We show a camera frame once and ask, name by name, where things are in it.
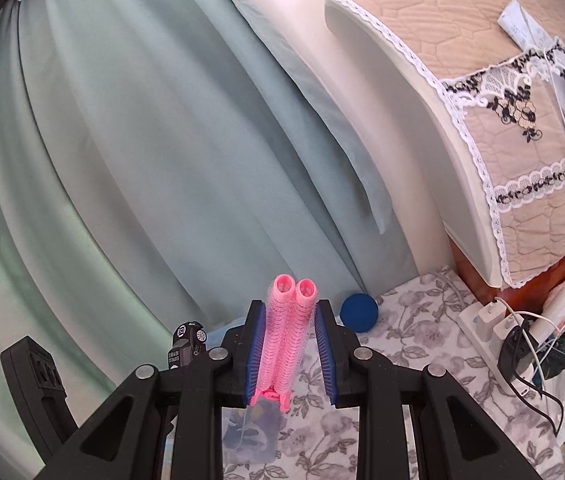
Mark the blue ball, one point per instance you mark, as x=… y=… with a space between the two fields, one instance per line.
x=358 y=311

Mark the pink hair roller clip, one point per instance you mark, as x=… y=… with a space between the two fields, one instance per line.
x=285 y=340

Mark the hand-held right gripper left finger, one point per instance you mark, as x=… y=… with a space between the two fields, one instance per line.
x=255 y=355

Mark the black toy car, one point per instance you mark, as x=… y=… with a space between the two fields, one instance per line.
x=185 y=347

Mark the folded paper slip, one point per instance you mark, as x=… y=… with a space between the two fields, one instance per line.
x=522 y=22

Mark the white appliance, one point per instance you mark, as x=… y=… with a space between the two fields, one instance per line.
x=412 y=135

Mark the white tube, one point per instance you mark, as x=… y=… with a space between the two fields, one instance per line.
x=557 y=312

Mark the white power strip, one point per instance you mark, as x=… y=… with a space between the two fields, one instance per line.
x=472 y=325

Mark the brown wooden furniture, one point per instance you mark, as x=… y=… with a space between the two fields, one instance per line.
x=467 y=270

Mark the beige quilted lace cover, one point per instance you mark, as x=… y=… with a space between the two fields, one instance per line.
x=462 y=25

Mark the white charger plug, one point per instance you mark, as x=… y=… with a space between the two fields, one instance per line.
x=487 y=322
x=505 y=335

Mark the pale green curtain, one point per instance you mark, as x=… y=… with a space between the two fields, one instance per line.
x=162 y=160

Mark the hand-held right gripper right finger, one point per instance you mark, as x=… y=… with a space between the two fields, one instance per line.
x=327 y=355

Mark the black power adapter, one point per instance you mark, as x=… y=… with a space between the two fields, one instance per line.
x=512 y=355

